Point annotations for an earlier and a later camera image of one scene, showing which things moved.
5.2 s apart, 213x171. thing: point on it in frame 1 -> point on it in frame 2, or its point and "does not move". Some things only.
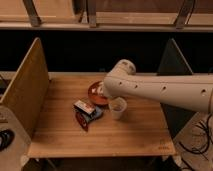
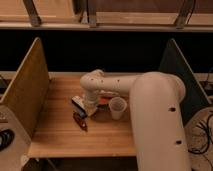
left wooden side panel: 28,92 does not move
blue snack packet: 97,113 -> 81,113
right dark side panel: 174,63 does not move
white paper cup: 117,107 does not move
